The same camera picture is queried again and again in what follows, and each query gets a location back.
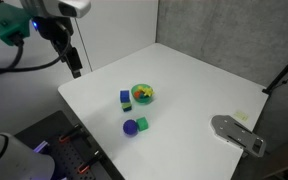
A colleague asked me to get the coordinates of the upper orange black clamp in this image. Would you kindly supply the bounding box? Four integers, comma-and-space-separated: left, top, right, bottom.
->
58, 124, 82, 143

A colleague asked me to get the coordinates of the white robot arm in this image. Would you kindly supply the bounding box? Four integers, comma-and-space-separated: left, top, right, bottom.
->
0, 0, 91, 180

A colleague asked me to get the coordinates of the yellow sticky note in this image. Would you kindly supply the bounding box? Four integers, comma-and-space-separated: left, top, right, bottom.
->
234, 111, 249, 121

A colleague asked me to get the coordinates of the yellow spiky toy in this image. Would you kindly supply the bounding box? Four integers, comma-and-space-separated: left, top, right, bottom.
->
138, 86, 154, 97

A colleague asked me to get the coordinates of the green foam cube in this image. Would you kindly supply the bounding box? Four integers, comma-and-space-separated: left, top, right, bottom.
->
136, 117, 149, 131

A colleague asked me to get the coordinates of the green plastic bowl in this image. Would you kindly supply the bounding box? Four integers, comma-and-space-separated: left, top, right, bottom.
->
131, 84, 154, 104

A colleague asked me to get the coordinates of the green and blue foam block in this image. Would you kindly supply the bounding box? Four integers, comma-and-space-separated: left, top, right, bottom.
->
122, 102, 132, 112

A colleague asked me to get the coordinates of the purple spiky ball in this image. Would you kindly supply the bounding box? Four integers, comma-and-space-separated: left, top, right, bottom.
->
123, 119, 137, 136

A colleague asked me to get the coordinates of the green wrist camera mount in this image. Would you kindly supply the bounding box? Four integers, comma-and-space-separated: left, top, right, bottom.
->
0, 3, 31, 46

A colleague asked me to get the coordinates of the orange toy in bowl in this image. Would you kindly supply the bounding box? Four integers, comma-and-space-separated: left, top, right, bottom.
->
133, 91, 143, 99

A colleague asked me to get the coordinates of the orange black clamp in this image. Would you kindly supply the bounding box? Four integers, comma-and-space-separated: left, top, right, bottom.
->
77, 151, 102, 174
58, 124, 82, 143

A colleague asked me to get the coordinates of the black tripod leg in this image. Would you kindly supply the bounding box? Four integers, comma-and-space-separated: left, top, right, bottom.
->
262, 64, 288, 95

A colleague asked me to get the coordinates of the black perforated base board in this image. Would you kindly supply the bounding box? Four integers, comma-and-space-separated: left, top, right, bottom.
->
15, 111, 125, 180

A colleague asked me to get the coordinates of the grey metal mounting plate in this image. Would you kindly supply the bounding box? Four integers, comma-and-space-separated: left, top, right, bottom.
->
210, 115, 267, 157

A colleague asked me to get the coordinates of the lower orange black clamp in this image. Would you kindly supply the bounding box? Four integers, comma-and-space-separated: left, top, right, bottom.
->
77, 151, 102, 174

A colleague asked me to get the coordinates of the blue foam cube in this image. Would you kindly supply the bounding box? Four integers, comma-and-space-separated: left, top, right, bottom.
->
120, 90, 130, 103

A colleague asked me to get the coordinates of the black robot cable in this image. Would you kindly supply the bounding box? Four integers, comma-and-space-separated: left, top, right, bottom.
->
0, 19, 72, 77

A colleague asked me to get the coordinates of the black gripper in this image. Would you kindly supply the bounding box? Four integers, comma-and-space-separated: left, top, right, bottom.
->
36, 17, 82, 78

